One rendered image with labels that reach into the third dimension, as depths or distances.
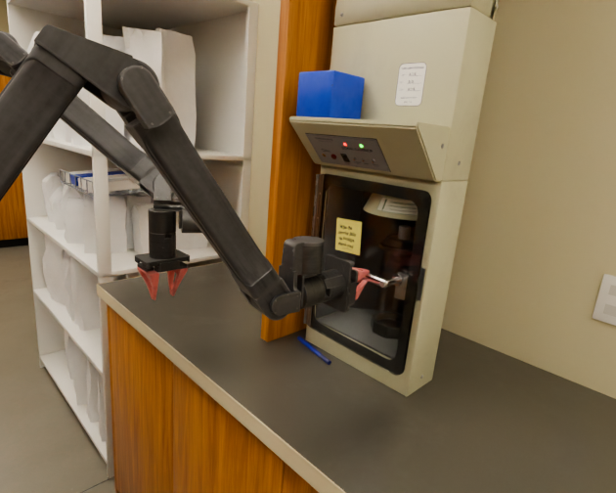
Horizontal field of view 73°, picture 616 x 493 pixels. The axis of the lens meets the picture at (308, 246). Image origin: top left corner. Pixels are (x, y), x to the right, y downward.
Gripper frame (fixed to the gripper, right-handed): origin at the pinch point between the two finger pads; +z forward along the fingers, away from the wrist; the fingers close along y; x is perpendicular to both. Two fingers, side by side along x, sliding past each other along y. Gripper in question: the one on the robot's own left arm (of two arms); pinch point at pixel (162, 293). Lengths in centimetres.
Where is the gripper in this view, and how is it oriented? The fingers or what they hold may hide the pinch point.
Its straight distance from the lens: 101.3
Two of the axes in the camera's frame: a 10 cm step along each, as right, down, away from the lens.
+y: 7.1, -1.3, 7.0
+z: -0.8, 9.6, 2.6
